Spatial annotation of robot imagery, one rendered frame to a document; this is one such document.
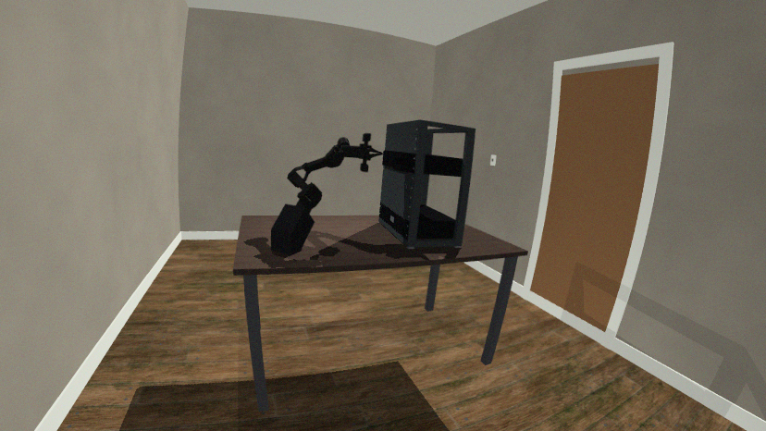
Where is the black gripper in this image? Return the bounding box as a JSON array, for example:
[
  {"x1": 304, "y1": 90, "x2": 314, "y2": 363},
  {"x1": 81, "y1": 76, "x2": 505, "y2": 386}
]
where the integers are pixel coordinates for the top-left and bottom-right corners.
[{"x1": 352, "y1": 133, "x2": 383, "y2": 172}]

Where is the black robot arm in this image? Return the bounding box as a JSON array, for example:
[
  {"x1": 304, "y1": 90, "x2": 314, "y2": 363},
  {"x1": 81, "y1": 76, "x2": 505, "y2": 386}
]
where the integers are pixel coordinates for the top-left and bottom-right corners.
[{"x1": 287, "y1": 137, "x2": 370, "y2": 213}]

